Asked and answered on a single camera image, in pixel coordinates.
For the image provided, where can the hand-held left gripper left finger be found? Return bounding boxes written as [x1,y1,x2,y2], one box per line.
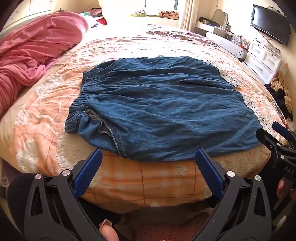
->
[23,148,121,241]

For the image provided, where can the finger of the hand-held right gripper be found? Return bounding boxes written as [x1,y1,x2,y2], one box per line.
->
[255,128,281,158]
[272,122,296,149]

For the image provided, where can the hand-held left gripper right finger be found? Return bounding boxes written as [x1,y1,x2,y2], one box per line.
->
[192,148,274,241]

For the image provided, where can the blue denim pants lace hem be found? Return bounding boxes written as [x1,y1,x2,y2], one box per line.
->
[65,56,263,162]

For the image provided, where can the person's right hand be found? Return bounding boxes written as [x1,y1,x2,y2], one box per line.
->
[276,177,296,201]

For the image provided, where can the person's left hand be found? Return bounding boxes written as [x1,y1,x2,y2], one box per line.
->
[98,220,119,241]

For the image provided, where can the dark clothes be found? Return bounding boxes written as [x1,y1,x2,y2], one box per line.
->
[264,83,295,121]

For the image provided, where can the beige plush clothing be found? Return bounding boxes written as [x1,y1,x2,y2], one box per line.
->
[270,71,293,112]

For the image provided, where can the white drawer cabinet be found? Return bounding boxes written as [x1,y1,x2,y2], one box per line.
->
[244,38,283,84]

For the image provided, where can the orange and white bed quilt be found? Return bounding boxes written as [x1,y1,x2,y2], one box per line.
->
[0,23,289,215]

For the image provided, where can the white dresser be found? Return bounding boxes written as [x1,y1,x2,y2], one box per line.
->
[194,21,250,58]

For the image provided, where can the cluster of cosmetic bottles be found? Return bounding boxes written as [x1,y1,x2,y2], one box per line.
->
[224,24,252,47]

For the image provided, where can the black flat television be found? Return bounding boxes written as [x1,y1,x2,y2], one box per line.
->
[250,4,291,46]

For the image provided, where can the white arched mirror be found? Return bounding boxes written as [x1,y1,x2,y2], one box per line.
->
[212,9,230,26]

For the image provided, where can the dark storage box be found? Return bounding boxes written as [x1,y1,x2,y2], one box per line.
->
[199,17,220,27]

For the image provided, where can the pink blanket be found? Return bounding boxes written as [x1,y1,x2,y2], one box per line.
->
[0,11,89,117]

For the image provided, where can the beige curtain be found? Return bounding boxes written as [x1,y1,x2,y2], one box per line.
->
[178,0,200,30]

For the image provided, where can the pile of colourful clothes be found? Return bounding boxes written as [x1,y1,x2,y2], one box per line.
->
[81,8,108,26]

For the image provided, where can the orange quilted blanket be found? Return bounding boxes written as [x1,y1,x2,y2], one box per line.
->
[159,10,180,19]

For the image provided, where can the green mat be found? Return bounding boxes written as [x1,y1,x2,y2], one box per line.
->
[128,13,160,18]

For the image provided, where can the window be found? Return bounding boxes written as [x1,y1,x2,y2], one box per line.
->
[144,0,186,11]

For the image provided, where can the black cable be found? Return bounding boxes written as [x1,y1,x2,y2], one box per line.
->
[235,45,250,62]

